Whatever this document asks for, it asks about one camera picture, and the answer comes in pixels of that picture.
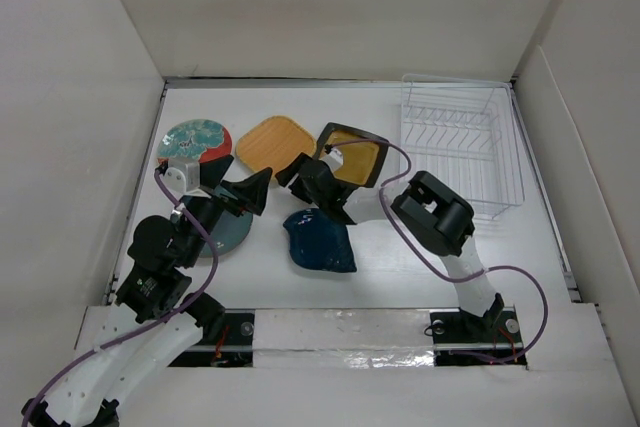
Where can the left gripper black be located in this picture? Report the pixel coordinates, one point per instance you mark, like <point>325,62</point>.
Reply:
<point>251,191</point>

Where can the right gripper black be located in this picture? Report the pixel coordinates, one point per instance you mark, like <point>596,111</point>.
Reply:
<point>288,173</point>

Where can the woven bamboo square plate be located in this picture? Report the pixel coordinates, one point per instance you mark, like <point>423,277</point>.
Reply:
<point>274,143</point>

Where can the teal round plate white blossoms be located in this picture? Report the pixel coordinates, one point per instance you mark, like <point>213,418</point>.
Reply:
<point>227,230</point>

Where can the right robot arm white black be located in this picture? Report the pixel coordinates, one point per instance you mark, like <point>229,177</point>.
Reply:
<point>423,209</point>

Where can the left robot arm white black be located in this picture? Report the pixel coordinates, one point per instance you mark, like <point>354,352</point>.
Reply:
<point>154,316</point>

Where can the red teal floral round plate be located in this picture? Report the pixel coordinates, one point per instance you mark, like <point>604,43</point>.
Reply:
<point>197,139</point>

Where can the dark blue leaf-shaped plate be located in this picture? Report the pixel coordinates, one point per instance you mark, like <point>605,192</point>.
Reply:
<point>318,243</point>

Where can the brown black square plate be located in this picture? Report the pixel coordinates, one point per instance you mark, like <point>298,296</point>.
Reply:
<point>363,153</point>

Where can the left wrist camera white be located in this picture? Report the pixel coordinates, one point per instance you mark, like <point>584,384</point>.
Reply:
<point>181,175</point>

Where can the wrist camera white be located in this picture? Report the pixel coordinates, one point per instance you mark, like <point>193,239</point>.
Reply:
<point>332,157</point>
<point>181,175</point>

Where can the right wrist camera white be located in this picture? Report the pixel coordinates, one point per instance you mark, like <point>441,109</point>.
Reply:
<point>332,157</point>

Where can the white wire dish rack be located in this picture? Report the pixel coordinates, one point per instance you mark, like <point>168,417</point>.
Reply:
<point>464,133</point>

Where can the aluminium base rail with mounts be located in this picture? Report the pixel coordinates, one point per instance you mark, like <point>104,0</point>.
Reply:
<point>355,338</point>

